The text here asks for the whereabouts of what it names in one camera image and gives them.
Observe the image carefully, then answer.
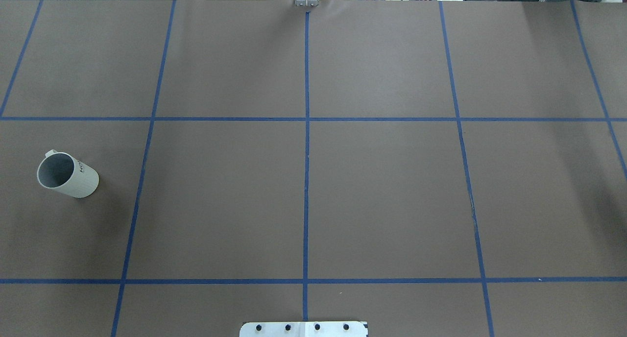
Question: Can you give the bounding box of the white ribbed mug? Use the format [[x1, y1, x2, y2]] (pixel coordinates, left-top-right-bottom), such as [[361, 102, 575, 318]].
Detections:
[[36, 149, 100, 198]]

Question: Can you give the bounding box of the brown paper table mat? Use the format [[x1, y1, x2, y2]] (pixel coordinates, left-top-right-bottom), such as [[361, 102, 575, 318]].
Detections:
[[1, 0, 626, 337]]

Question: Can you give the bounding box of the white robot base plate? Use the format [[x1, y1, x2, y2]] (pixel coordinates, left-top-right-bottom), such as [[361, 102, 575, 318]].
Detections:
[[239, 321, 369, 337]]

